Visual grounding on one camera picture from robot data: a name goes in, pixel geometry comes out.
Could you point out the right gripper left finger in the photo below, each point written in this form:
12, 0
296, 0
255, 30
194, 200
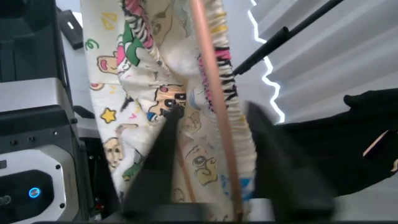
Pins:
158, 168

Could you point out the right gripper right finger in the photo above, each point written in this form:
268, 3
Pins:
280, 174

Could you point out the black short-sleeved shirt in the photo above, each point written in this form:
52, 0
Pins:
326, 149

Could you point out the cream printed garment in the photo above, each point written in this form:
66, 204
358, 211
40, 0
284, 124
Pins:
136, 81

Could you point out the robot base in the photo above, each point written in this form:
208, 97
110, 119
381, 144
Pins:
31, 124

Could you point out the black clothes rack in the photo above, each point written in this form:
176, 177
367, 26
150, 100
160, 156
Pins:
273, 39

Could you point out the white curtain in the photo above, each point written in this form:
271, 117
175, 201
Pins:
342, 56

